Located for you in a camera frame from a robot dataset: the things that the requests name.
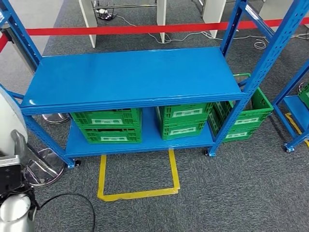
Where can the yellow floor tape outline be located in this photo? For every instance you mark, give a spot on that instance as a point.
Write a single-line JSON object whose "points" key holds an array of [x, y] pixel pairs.
{"points": [[173, 173], [293, 123]]}

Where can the red barrier belt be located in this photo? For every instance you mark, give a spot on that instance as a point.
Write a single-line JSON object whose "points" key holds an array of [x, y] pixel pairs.
{"points": [[120, 30]]}

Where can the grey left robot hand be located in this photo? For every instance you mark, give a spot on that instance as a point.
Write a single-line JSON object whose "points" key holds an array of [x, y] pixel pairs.
{"points": [[19, 144]]}

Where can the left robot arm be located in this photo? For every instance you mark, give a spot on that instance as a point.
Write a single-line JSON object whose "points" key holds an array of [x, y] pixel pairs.
{"points": [[14, 214]]}

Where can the black electronic device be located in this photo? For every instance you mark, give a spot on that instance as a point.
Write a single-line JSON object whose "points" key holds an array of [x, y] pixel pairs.
{"points": [[106, 15]]}

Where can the white desk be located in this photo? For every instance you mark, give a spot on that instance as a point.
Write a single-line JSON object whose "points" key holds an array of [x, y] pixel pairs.
{"points": [[212, 12], [88, 19]]}

